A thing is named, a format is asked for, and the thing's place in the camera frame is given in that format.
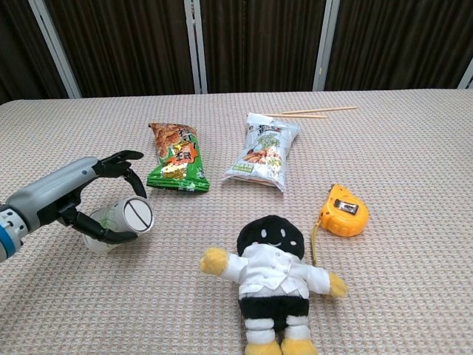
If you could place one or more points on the aluminium partition post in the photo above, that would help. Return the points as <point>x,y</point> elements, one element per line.
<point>325,44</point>
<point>466,75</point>
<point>55,48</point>
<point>196,44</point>

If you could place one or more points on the white paper cup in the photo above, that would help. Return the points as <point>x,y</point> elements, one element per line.
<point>137,214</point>

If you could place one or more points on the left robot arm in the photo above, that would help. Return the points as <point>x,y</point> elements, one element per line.
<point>9,240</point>

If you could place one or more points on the green snack bag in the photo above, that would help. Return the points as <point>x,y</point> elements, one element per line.
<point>177,162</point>

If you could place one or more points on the yellow tape measure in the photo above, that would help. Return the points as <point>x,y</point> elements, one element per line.
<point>343,218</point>

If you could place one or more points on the wooden chopstick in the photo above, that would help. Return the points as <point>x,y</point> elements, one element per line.
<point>321,109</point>
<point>306,116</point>

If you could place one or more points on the beige woven tablecloth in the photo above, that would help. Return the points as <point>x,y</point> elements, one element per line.
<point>388,288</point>

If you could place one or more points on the black grey left robot hand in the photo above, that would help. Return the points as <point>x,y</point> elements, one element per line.
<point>55,185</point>

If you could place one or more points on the black-headed plush doll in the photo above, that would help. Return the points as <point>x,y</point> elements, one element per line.
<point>273,273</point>

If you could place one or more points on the white snack bag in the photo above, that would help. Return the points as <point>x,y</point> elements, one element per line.
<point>262,155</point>

